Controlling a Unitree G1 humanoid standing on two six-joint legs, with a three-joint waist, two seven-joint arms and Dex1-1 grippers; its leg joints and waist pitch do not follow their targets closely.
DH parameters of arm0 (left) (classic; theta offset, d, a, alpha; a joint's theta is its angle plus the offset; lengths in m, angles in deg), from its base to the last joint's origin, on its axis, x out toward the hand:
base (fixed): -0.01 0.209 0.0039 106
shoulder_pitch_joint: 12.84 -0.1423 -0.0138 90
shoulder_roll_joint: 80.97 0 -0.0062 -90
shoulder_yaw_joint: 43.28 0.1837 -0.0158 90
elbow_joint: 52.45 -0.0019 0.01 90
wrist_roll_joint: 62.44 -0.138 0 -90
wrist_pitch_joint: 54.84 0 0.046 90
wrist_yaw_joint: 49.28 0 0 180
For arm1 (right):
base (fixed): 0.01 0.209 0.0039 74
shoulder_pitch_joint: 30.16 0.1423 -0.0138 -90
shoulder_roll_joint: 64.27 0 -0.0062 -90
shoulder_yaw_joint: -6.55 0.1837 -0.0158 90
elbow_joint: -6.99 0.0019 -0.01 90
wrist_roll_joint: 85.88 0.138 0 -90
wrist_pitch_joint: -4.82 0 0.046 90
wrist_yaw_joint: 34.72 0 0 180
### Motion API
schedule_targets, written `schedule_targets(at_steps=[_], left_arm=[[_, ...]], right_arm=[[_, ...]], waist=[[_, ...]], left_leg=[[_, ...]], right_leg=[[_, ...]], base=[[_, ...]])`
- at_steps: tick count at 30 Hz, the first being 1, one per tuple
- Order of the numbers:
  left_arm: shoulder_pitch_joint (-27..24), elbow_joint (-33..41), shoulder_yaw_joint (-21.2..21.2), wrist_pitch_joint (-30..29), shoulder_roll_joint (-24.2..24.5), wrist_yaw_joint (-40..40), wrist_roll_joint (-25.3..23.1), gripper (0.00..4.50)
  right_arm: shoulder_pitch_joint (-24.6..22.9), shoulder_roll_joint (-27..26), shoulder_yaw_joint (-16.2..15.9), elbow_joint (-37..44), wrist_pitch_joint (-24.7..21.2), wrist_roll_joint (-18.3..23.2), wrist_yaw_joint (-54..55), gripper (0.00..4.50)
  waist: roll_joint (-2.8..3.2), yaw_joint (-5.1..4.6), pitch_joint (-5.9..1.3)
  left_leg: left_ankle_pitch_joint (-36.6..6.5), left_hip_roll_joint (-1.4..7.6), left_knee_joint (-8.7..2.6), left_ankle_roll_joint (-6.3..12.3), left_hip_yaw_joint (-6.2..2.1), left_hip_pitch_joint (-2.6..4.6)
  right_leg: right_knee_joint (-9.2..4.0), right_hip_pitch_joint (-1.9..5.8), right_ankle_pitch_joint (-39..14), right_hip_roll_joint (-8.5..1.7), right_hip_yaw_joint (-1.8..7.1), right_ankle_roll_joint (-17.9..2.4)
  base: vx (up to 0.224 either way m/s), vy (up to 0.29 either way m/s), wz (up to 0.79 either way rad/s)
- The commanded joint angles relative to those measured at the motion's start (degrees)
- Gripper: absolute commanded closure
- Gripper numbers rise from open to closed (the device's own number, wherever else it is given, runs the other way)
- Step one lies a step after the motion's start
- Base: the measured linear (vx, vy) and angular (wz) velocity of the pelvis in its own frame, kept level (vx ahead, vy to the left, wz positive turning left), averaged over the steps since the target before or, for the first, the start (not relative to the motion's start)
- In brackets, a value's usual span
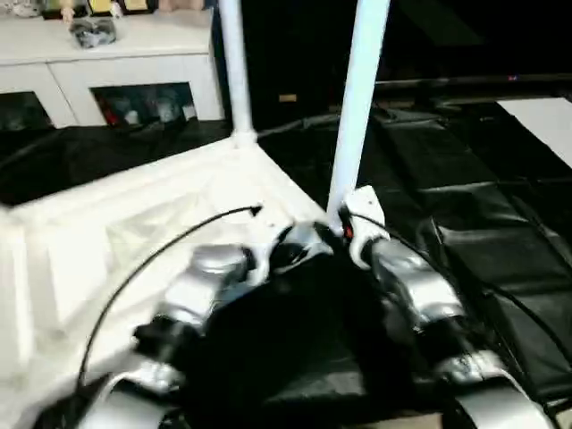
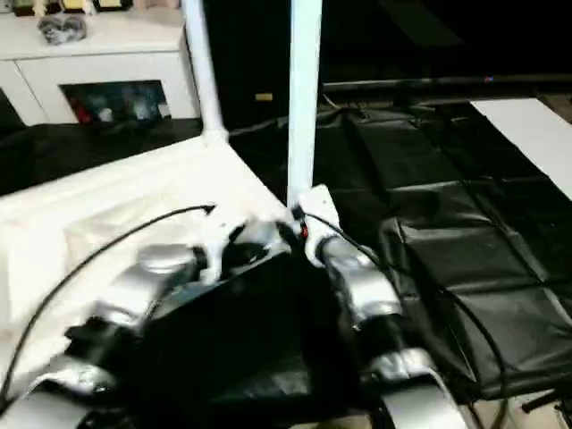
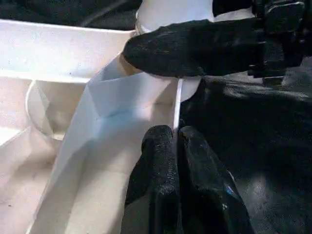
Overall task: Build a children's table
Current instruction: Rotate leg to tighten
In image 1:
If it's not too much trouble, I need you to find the white plastic table leg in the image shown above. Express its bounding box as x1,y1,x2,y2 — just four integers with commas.
325,0,393,224
218,0,259,144

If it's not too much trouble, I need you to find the white plastic table top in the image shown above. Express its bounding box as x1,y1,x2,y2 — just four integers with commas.
0,131,341,425

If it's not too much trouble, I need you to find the black glossy mat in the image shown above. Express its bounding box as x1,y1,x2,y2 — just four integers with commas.
0,96,572,429

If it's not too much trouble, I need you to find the long black bar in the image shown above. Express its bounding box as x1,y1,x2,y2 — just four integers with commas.
374,73,572,90

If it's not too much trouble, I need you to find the white flat panel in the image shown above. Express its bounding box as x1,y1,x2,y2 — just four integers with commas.
495,97,572,169

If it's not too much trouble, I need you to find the white sideboard cabinet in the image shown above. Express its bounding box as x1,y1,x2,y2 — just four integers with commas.
0,8,224,130

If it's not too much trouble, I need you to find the beige plush toy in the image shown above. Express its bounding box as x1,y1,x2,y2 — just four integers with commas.
160,0,209,13

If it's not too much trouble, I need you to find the black framed plaque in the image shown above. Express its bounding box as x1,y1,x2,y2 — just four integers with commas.
87,0,157,17
42,0,88,21

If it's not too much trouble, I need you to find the bag of black parts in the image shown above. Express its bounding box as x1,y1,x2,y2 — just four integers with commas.
69,17,118,48

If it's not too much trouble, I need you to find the white polka dot object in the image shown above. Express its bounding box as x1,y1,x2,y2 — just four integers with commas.
11,0,44,17

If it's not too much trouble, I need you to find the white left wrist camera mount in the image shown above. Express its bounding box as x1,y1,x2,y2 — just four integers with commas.
248,209,296,282

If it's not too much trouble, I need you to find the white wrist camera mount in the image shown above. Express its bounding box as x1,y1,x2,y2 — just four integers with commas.
343,186,390,269
248,209,296,282

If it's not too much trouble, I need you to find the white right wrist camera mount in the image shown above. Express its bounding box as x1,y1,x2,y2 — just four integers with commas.
343,186,390,269

